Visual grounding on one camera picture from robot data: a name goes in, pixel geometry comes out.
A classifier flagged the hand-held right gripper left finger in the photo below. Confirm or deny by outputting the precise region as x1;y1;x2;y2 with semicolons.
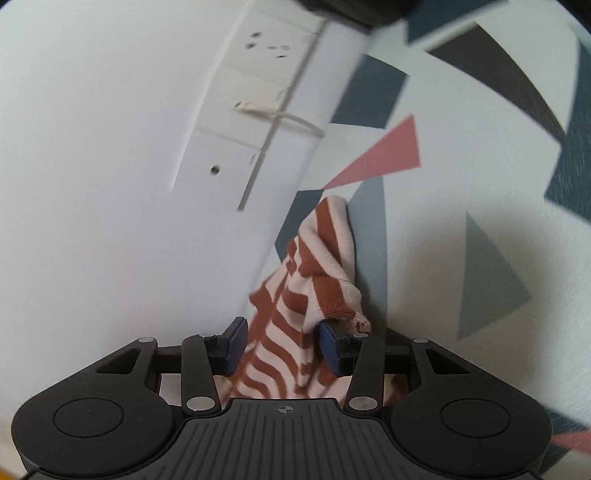
95;317;246;413

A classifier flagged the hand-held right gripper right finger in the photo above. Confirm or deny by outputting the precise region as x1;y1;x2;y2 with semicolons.
320;322;469;411

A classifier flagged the brown and pink striped sweater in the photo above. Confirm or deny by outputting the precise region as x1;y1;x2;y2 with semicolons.
228;195;407;407

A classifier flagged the geometric patterned tablecloth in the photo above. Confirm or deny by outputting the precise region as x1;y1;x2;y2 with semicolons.
274;0;591;476

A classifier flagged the white wall outlet with cable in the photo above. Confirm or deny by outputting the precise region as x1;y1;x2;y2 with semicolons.
196;65;296;151

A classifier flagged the white cable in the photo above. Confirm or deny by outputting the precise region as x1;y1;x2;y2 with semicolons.
233;102;326;138

